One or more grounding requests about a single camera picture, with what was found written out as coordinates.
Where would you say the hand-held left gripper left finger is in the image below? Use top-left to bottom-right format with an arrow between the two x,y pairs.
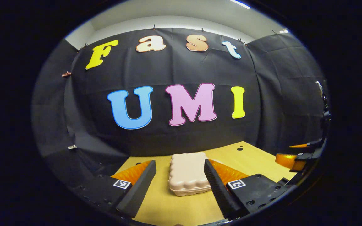
80,159 -> 157,219

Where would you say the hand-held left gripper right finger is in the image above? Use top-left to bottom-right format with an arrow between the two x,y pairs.
203,159 -> 290,220

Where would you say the black backdrop cloth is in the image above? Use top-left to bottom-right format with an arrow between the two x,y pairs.
32,28 -> 330,190

